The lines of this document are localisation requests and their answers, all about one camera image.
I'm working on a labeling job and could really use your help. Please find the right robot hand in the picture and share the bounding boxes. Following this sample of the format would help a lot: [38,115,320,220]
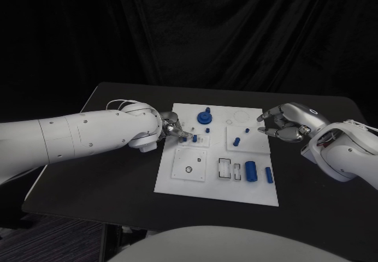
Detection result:
[256,102,332,143]

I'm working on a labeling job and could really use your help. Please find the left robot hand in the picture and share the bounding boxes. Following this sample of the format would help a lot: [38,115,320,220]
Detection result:
[160,111,195,143]

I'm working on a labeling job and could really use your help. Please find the thick blue cylinder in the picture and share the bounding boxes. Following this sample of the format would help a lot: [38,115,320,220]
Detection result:
[244,160,260,182]

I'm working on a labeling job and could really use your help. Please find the white task board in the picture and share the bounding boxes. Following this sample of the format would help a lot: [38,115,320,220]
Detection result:
[153,103,280,207]

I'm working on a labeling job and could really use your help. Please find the blue gear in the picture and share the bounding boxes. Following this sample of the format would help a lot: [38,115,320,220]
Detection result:
[196,111,214,125]

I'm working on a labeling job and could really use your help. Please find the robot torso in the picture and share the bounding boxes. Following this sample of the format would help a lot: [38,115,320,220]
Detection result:
[105,225,378,262]

